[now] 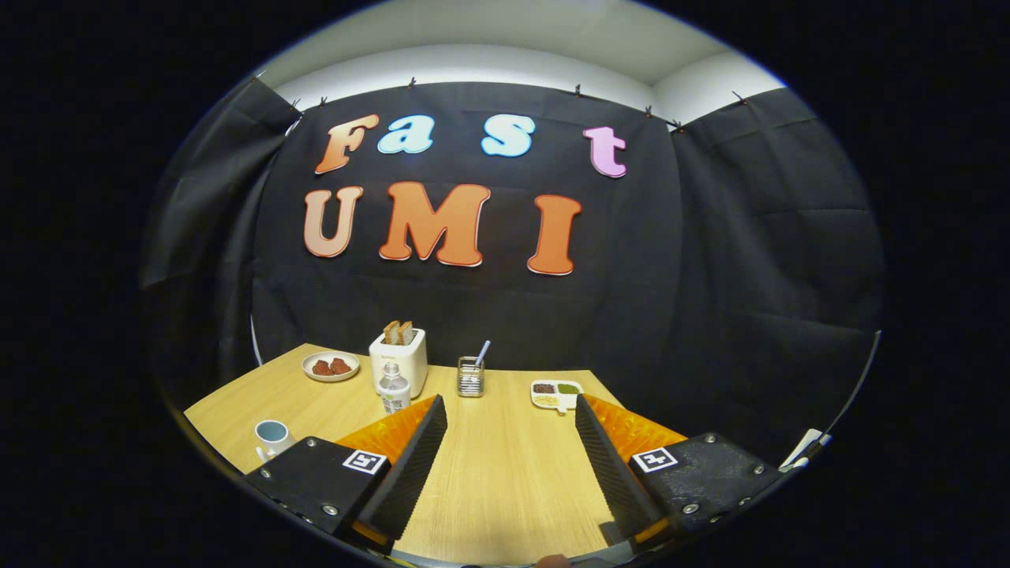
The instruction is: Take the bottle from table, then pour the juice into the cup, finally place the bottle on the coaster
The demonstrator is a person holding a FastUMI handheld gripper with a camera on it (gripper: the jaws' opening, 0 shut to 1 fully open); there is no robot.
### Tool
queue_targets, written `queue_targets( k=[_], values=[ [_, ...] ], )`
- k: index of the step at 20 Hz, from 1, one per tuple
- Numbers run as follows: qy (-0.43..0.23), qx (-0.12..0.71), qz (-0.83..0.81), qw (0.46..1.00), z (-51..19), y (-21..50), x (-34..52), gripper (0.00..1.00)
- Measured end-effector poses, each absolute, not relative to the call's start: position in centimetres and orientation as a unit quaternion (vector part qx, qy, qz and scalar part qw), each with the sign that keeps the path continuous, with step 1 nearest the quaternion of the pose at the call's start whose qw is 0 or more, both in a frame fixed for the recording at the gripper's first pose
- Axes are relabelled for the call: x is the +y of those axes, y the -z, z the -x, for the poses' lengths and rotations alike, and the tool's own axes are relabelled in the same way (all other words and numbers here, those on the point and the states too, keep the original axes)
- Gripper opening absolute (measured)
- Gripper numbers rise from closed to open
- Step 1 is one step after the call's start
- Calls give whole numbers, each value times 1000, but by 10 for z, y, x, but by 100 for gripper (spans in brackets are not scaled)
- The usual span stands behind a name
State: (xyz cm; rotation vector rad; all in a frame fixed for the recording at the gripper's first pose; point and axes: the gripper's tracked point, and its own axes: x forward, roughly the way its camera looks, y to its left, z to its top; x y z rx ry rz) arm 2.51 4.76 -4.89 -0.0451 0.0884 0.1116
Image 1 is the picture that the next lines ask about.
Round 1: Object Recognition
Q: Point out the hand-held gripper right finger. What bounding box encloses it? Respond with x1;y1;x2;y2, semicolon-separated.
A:
574;393;784;551

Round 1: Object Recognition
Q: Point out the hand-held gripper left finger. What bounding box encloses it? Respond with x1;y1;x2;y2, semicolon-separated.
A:
243;394;449;555

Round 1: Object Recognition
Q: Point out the clear juice bottle white label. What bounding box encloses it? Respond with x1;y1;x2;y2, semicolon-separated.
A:
376;362;413;417

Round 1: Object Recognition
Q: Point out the white cup blue inside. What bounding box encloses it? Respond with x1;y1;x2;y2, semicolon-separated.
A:
253;419;297;465

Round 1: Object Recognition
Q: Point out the white divided dish with beans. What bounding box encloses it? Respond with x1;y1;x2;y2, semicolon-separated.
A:
529;379;585;416

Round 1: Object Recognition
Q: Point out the wooden table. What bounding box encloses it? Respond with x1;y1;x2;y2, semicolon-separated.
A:
183;342;632;566

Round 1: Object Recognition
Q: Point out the metal mesh holder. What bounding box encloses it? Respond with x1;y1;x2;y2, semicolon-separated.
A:
457;356;486;398

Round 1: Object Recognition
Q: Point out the white toaster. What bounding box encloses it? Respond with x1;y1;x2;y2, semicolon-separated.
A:
368;327;428;400

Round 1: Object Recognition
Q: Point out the small white plate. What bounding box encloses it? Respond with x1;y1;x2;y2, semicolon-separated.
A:
301;350;361;384

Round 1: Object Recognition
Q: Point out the white sheet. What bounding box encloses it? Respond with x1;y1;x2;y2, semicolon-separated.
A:
779;428;832;474

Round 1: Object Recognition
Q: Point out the black backdrop cloth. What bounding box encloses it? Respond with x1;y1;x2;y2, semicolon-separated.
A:
140;76;885;474

